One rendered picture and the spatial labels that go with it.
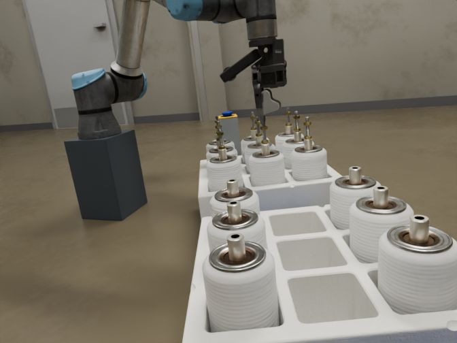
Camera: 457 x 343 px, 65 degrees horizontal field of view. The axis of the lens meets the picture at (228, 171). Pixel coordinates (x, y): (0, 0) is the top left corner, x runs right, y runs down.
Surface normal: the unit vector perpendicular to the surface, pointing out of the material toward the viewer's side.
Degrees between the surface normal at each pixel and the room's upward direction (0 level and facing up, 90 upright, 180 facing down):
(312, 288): 90
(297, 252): 90
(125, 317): 0
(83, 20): 90
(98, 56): 90
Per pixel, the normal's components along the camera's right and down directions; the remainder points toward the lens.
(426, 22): -0.32, 0.30
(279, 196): 0.06, 0.27
